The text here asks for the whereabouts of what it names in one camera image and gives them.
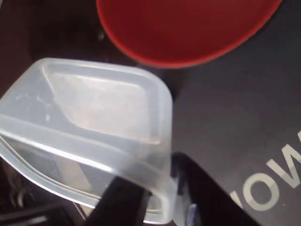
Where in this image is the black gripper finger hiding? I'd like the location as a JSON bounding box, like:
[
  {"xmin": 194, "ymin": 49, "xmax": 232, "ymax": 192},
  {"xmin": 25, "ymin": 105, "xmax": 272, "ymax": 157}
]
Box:
[
  {"xmin": 86, "ymin": 175, "xmax": 152, "ymax": 226},
  {"xmin": 173, "ymin": 152, "xmax": 259, "ymax": 226}
]

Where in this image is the clear square plastic container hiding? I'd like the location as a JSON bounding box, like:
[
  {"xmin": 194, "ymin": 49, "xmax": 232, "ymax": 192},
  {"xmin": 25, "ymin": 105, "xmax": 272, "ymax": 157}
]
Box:
[{"xmin": 0, "ymin": 57, "xmax": 178, "ymax": 224}]

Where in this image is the large red bowl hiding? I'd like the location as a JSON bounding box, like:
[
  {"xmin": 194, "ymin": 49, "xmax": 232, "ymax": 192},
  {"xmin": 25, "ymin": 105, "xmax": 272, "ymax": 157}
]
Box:
[{"xmin": 95, "ymin": 0, "xmax": 284, "ymax": 69}]

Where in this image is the grey mat with WOWROBO print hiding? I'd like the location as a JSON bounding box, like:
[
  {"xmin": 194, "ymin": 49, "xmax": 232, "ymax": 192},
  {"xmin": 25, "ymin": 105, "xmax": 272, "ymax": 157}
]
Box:
[{"xmin": 162, "ymin": 2, "xmax": 301, "ymax": 226}]

